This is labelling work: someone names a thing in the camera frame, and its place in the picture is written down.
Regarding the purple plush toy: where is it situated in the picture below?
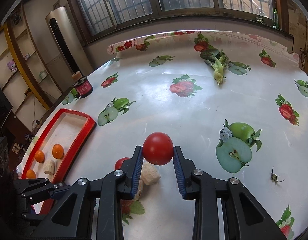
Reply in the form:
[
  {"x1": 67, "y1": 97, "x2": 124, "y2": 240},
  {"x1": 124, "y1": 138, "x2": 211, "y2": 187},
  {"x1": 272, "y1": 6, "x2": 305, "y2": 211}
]
[{"x1": 6, "y1": 60, "x2": 18, "y2": 74}]

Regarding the green leafy vegetable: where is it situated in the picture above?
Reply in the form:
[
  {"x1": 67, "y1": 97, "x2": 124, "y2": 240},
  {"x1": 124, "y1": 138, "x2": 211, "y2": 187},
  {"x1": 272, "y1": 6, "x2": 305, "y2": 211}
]
[{"x1": 200, "y1": 48, "x2": 230, "y2": 85}]

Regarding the orange mandarin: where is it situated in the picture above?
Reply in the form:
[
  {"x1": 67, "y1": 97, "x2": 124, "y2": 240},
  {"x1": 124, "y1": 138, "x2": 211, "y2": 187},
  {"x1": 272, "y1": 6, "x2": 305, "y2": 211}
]
[
  {"x1": 26, "y1": 169, "x2": 36, "y2": 179},
  {"x1": 52, "y1": 144, "x2": 64, "y2": 159},
  {"x1": 35, "y1": 150, "x2": 45, "y2": 163}
]

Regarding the green bottle on sill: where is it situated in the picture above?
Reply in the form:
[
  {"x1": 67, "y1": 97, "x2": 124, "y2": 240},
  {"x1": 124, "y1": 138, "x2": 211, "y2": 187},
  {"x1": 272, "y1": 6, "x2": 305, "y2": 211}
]
[{"x1": 273, "y1": 8, "x2": 279, "y2": 29}]

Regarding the fruit print tablecloth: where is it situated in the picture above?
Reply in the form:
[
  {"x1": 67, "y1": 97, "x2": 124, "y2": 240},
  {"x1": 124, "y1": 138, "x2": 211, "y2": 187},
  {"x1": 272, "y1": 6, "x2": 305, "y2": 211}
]
[{"x1": 59, "y1": 30, "x2": 308, "y2": 239}]

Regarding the beige corn block piece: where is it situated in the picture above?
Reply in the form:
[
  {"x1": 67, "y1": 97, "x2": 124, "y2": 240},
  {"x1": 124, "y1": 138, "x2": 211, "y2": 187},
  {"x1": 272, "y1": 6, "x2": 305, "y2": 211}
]
[{"x1": 140, "y1": 163, "x2": 161, "y2": 186}]

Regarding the small green stem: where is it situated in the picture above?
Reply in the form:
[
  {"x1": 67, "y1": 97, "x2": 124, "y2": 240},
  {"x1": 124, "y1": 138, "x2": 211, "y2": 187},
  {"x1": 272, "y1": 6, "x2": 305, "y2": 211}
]
[{"x1": 270, "y1": 167, "x2": 285, "y2": 185}]

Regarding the red tomato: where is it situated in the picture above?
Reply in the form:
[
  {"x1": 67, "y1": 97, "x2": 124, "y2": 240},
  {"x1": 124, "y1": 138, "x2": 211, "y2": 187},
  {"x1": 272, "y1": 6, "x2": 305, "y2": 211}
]
[
  {"x1": 142, "y1": 132, "x2": 173, "y2": 166},
  {"x1": 114, "y1": 157, "x2": 130, "y2": 170}
]

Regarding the wall shelving unit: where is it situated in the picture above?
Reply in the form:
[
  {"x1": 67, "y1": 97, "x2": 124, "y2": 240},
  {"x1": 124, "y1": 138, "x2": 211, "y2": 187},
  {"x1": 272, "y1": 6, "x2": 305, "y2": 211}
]
[{"x1": 0, "y1": 5, "x2": 62, "y2": 132}]

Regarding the tall standing air conditioner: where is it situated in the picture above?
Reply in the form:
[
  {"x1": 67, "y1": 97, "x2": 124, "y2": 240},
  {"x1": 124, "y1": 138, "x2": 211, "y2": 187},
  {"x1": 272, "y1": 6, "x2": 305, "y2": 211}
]
[{"x1": 45, "y1": 6, "x2": 95, "y2": 77}]

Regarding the red rimmed tray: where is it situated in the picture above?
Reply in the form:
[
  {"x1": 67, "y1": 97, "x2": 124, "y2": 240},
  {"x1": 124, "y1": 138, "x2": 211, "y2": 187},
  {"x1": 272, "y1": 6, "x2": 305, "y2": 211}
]
[{"x1": 20, "y1": 108, "x2": 97, "y2": 215}]

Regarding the dark jar with cork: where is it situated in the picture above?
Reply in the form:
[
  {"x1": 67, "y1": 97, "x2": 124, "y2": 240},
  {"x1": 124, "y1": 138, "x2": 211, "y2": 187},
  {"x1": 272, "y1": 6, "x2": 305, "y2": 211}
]
[{"x1": 72, "y1": 71, "x2": 93, "y2": 98}]

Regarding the small beige corn block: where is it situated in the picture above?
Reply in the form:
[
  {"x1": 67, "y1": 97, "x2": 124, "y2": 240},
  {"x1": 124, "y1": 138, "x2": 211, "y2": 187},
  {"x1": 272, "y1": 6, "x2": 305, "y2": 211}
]
[{"x1": 43, "y1": 159, "x2": 55, "y2": 175}]

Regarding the beige corn block chunk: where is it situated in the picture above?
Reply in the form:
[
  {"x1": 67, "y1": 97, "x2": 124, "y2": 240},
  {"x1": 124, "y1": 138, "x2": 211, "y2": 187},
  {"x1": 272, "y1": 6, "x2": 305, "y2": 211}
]
[{"x1": 133, "y1": 180, "x2": 144, "y2": 201}]

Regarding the barred window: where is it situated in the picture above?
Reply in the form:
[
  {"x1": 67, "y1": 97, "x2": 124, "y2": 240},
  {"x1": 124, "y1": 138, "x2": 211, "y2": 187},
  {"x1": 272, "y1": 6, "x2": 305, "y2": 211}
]
[{"x1": 67, "y1": 0, "x2": 289, "y2": 43}]

